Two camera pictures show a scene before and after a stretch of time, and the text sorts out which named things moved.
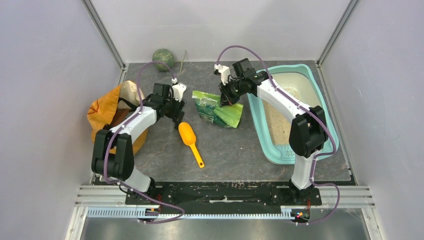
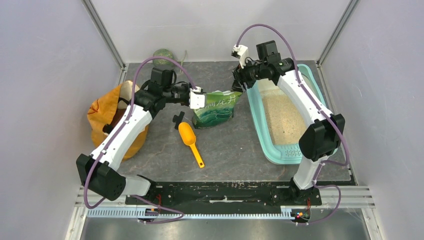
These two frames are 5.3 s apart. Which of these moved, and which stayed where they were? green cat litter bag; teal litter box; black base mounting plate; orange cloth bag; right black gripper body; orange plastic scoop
Moved: green cat litter bag; right black gripper body
Stayed: teal litter box; black base mounting plate; orange plastic scoop; orange cloth bag
